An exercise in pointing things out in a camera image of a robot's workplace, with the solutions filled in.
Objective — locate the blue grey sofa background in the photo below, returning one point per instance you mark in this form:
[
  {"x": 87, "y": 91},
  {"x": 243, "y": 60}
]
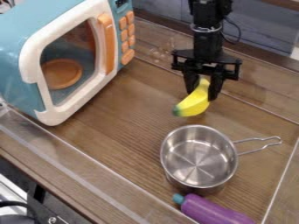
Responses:
[{"x": 269, "y": 26}]

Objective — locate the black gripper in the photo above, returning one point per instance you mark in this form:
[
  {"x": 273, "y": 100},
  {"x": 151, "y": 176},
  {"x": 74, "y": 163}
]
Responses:
[{"x": 206, "y": 59}]

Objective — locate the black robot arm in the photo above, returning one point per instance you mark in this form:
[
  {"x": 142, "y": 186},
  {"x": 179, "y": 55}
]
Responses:
[{"x": 209, "y": 14}]

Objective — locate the silver pot with wire handle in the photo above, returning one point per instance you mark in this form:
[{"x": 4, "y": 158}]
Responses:
[{"x": 199, "y": 157}]

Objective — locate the yellow toy banana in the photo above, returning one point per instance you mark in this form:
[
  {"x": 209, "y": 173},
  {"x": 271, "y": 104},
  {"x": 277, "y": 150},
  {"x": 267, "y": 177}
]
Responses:
[{"x": 197, "y": 102}]

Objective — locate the orange microwave turntable plate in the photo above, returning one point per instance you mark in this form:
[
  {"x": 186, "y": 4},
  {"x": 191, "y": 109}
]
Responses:
[{"x": 62, "y": 73}]

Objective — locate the purple toy eggplant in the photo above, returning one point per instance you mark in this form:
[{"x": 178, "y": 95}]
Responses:
[{"x": 207, "y": 212}]

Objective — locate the blue toy microwave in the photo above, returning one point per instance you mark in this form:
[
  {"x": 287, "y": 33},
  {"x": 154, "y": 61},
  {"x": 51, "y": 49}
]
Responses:
[{"x": 91, "y": 31}]

